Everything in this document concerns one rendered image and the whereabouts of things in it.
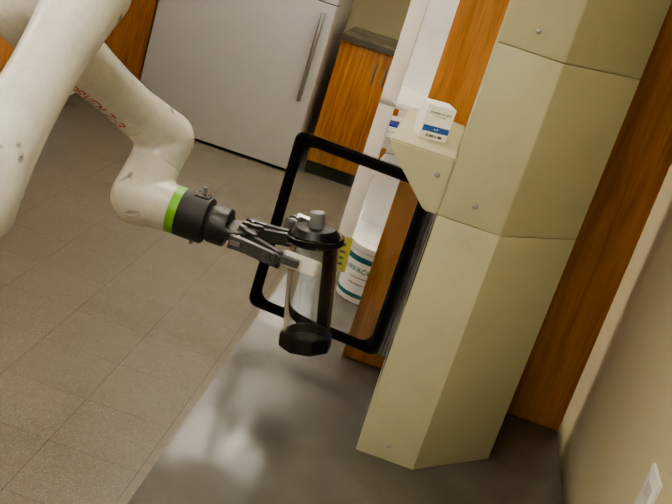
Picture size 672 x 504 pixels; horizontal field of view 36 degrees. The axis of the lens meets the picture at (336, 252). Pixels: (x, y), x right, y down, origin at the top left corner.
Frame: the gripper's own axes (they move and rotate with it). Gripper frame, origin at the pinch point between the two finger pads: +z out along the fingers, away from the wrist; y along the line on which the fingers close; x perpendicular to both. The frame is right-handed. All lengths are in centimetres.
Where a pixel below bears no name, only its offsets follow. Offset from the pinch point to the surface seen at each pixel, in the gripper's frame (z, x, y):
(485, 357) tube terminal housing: 36.3, 3.7, -8.3
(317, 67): -77, 46, 474
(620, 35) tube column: 37, -56, -7
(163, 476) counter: -8, 28, -42
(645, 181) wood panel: 56, -30, 23
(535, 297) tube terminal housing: 41.1, -8.5, -3.3
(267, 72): -108, 60, 474
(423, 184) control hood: 15.5, -24.0, -14.0
